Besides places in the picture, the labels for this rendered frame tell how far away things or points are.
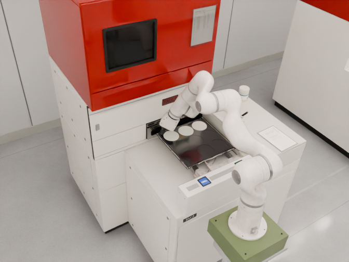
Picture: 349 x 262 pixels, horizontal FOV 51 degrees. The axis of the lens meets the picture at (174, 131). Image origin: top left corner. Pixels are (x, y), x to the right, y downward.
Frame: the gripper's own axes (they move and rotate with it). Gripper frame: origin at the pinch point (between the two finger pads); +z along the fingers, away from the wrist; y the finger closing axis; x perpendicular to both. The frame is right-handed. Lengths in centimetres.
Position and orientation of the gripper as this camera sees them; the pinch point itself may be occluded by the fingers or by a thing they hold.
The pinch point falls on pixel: (162, 131)
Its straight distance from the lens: 235.2
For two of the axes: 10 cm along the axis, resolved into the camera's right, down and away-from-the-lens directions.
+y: 8.8, 4.4, 2.0
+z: -4.6, 6.5, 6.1
